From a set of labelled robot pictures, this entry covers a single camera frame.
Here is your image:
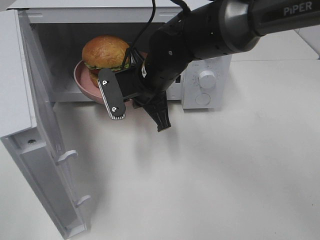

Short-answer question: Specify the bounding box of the white microwave oven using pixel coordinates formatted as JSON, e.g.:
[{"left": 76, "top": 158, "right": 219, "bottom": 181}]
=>
[{"left": 9, "top": 0, "right": 231, "bottom": 109}]

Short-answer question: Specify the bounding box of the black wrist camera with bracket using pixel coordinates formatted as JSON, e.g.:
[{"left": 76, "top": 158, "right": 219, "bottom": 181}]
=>
[{"left": 98, "top": 48, "right": 145, "bottom": 121}]

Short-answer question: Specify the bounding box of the white microwave door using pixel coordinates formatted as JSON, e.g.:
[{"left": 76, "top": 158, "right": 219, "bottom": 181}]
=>
[{"left": 0, "top": 9, "right": 90, "bottom": 239}]

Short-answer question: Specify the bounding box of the lower white timer knob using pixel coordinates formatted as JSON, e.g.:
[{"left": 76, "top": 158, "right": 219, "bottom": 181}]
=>
[{"left": 198, "top": 70, "right": 217, "bottom": 89}]

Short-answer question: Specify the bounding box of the burger with lettuce and tomato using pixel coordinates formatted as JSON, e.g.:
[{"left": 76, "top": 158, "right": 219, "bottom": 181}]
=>
[{"left": 81, "top": 35, "right": 130, "bottom": 87}]

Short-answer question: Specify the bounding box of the black camera cable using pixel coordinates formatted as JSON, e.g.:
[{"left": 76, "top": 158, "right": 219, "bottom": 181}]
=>
[{"left": 121, "top": 0, "right": 193, "bottom": 70}]

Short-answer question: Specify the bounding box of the pink round plate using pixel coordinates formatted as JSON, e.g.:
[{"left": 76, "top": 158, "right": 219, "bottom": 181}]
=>
[{"left": 73, "top": 60, "right": 104, "bottom": 105}]

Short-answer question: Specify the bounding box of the round white door button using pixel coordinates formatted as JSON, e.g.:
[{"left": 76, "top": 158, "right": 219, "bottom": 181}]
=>
[{"left": 195, "top": 93, "right": 211, "bottom": 106}]

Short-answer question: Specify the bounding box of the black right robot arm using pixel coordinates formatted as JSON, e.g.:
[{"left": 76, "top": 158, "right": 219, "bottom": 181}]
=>
[{"left": 135, "top": 0, "right": 320, "bottom": 131}]

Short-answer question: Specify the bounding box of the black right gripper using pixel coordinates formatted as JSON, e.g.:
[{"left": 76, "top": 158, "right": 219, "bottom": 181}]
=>
[{"left": 133, "top": 57, "right": 193, "bottom": 132}]

